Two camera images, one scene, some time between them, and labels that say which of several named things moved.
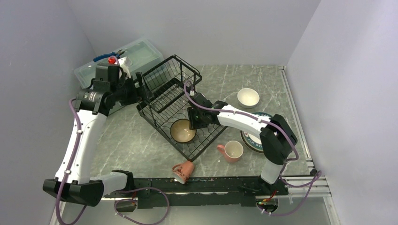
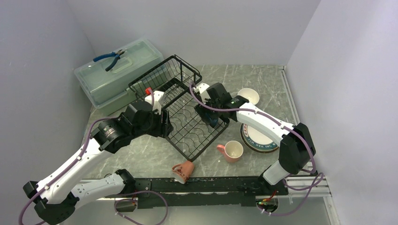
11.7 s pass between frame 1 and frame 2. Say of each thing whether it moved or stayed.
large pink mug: stayed
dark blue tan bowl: moved
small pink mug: stayed
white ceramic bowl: stayed
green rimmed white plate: stayed
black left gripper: moved
